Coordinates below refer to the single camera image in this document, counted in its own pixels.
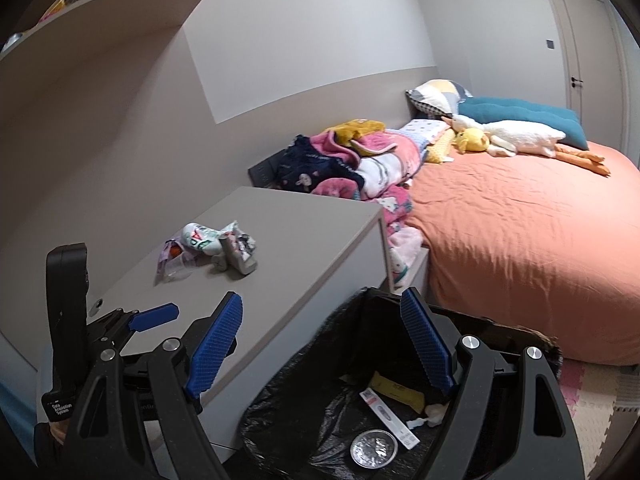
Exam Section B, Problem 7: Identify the clear plastic cup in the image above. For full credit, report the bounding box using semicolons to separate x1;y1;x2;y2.
162;254;194;282

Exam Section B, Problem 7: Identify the purple plastic wrapper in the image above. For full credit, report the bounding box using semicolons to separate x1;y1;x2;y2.
156;238;186;282

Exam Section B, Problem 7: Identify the white green-labelled plastic bottle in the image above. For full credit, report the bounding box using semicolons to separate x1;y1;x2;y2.
181;222;224;257

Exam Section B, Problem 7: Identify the grey L-shaped plastic piece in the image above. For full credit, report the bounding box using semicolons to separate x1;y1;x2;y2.
219;232;257;275

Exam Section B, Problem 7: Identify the silver snack wrapper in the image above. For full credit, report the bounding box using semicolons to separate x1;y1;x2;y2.
218;221;257;274

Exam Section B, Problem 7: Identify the orange plastic cap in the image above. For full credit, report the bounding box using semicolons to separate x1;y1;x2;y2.
169;242;183;259

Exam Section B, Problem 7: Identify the person's left hand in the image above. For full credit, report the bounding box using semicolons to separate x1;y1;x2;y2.
49;419;70;445

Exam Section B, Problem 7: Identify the white test cassette strip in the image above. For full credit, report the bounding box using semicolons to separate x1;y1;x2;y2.
360;388;420;450

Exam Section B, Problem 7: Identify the yellow paper packet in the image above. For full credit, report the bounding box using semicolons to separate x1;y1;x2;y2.
369;372;425;414

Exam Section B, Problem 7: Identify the round foil lid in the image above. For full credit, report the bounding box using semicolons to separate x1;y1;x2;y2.
349;429;398;470

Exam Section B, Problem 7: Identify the bed with orange sheet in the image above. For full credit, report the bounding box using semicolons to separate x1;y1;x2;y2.
408;144;639;365

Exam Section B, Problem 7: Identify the pile of pink blue clothes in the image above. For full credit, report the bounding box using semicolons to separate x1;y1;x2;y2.
273;119;444;288

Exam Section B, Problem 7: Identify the white goose plush toy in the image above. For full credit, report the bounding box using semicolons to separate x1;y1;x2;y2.
442;115;611;177

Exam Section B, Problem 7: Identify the yellow duck plush toy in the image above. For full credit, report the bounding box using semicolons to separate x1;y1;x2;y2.
454;127;490;154

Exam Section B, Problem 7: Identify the teal long pillow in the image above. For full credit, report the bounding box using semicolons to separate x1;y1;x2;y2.
458;98;588;151

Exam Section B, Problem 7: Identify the patterned checkered pillow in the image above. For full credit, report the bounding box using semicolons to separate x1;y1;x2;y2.
406;79;473;119

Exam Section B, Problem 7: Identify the grey room door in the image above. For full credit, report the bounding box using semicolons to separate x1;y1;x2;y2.
550;0;627;151

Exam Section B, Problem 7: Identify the cabinet cable hole grommet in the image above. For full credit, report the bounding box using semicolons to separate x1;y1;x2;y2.
88;298;103;318

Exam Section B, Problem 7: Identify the black wall socket panel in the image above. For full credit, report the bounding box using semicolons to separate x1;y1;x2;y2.
247;150;285;188

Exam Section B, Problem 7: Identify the wall shelf with items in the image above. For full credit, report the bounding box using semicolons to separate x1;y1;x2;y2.
1;0;201;79

